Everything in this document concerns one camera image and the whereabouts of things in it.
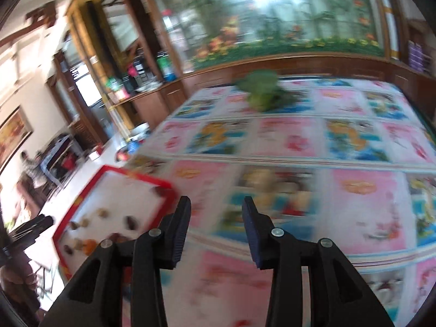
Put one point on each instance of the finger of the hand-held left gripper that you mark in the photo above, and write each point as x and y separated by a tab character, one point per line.
35	224
25	240

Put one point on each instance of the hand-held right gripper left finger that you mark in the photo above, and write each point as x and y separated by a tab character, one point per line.
179	235

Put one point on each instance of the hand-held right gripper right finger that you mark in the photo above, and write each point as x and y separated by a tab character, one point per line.
253	235

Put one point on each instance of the beige cake cube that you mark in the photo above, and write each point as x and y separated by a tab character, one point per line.
83	223
78	244
101	213

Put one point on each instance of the small orange fruit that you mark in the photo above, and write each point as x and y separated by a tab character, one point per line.
89	246

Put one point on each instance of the red box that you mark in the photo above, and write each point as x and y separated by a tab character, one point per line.
122	197

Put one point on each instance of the person's left hand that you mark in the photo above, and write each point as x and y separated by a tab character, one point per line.
17	279

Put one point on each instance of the dark furniture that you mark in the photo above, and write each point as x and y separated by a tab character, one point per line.
56	158

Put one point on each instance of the printed fruit tablecloth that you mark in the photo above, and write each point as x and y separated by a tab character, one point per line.
361	204

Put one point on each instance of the wooden shelf counter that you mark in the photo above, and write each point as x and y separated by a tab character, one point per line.
153	105

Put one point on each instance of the green leafy vegetable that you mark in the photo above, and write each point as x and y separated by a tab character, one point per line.
262	90

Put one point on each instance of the green packet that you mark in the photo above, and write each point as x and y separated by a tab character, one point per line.
112	84

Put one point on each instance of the black cup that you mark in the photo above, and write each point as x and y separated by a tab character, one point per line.
129	82

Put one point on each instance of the green label plastic bottle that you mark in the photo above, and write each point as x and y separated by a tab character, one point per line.
167	67

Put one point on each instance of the black thermos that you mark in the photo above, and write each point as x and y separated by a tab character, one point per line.
138	70

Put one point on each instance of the tall wooden cabinet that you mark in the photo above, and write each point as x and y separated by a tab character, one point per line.
85	41

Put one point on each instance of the wooden floral glass cabinet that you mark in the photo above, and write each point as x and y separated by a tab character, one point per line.
272	17

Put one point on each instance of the wooden sideboard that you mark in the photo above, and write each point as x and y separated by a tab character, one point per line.
408	78

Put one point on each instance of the purple bottle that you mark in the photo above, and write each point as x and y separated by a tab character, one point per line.
422	59
414	56

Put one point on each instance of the framed wall painting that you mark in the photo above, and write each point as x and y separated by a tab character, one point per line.
13	134

